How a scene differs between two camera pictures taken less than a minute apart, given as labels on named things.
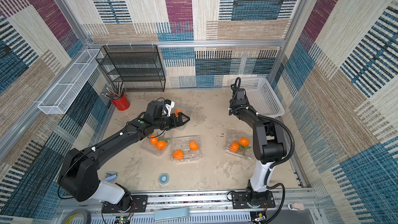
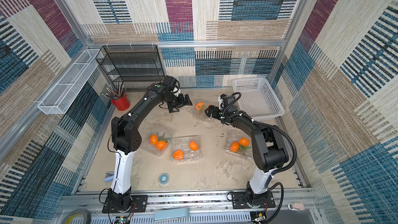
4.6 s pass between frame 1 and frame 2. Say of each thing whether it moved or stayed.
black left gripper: moved
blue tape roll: stayed
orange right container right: stayed
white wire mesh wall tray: stayed
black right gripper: moved
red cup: stayed
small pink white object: stayed
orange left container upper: stayed
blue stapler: stayed
